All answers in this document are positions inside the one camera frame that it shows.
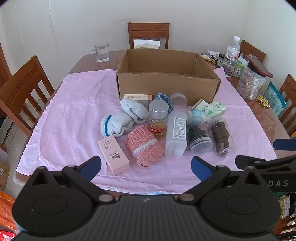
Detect white tissue paper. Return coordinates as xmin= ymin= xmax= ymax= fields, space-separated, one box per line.
xmin=134 ymin=39 xmax=161 ymax=49

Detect glass mug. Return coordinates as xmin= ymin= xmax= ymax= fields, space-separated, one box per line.
xmin=92 ymin=42 xmax=110 ymax=63

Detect orange bag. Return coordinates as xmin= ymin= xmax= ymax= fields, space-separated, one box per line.
xmin=0 ymin=190 xmax=18 ymax=230

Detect amber bottle with silver cap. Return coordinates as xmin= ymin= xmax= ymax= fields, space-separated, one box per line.
xmin=147 ymin=100 xmax=169 ymax=141

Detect small green-lid jar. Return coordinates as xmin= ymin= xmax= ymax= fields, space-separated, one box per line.
xmin=232 ymin=62 xmax=245 ymax=78

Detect brown cardboard box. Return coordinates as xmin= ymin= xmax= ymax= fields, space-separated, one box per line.
xmin=116 ymin=49 xmax=221 ymax=105

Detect small cardboard box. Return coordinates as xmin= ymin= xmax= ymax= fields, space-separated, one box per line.
xmin=0 ymin=162 xmax=10 ymax=187

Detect clear jar with brown contents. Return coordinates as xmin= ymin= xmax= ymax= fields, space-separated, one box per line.
xmin=207 ymin=116 xmax=233 ymax=157

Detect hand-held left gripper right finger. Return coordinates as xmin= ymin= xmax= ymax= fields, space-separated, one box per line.
xmin=177 ymin=156 xmax=266 ymax=205

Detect pink tablecloth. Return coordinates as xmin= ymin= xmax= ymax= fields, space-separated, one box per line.
xmin=16 ymin=67 xmax=278 ymax=195

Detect teal packet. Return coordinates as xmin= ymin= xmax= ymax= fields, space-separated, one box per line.
xmin=264 ymin=82 xmax=287 ymax=117

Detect clear plastic jar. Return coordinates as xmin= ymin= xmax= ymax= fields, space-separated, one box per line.
xmin=170 ymin=93 xmax=188 ymax=110

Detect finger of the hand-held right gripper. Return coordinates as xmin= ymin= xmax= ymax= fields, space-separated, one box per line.
xmin=235 ymin=155 xmax=296 ymax=174
xmin=273 ymin=138 xmax=296 ymax=151

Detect red phone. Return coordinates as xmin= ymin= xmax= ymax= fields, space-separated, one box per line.
xmin=245 ymin=55 xmax=274 ymax=78

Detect pink carton box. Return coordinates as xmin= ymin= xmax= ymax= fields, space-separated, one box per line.
xmin=97 ymin=135 xmax=130 ymax=176

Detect white sock with blue stripe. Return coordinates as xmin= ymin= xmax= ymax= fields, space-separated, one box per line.
xmin=100 ymin=112 xmax=134 ymax=138

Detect plain white sock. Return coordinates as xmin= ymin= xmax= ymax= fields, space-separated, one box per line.
xmin=120 ymin=98 xmax=149 ymax=124

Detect wooden chair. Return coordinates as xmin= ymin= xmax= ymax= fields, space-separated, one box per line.
xmin=0 ymin=42 xmax=12 ymax=90
xmin=279 ymin=74 xmax=296 ymax=138
xmin=128 ymin=22 xmax=170 ymax=50
xmin=0 ymin=56 xmax=55 ymax=138
xmin=239 ymin=40 xmax=266 ymax=63

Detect clear plastic bags pile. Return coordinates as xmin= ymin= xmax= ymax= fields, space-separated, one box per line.
xmin=236 ymin=66 xmax=267 ymax=101

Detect blue and white plush toy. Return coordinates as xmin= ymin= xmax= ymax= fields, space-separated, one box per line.
xmin=188 ymin=109 xmax=207 ymax=124

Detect gold ornament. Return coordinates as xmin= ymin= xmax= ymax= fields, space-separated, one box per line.
xmin=258 ymin=95 xmax=271 ymax=108

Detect green and white carton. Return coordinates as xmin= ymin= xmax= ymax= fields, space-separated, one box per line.
xmin=209 ymin=101 xmax=227 ymax=117
xmin=193 ymin=98 xmax=214 ymax=118

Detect red packet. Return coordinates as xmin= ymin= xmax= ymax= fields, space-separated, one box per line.
xmin=0 ymin=229 xmax=16 ymax=241

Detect white plastic bottle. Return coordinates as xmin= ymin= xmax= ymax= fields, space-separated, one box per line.
xmin=164 ymin=112 xmax=189 ymax=157

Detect pink knitted sock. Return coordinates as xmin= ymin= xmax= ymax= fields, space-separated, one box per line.
xmin=125 ymin=125 xmax=165 ymax=168

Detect beige medicine box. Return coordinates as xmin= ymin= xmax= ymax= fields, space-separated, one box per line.
xmin=123 ymin=94 xmax=153 ymax=109

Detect clear jar with dark contents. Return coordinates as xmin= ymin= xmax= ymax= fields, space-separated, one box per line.
xmin=187 ymin=120 xmax=213 ymax=154

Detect pale printed packet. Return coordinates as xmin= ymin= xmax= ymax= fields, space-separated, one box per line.
xmin=278 ymin=195 xmax=296 ymax=220

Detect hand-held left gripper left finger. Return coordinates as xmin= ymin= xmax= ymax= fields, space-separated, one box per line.
xmin=25 ymin=156 xmax=117 ymax=205

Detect pens and papers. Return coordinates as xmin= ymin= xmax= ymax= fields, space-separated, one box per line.
xmin=201 ymin=50 xmax=223 ymax=63

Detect blue-grey knitted sock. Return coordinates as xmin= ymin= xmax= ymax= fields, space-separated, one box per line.
xmin=154 ymin=92 xmax=174 ymax=113

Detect clear water bottle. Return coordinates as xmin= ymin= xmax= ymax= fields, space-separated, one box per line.
xmin=223 ymin=35 xmax=241 ymax=78

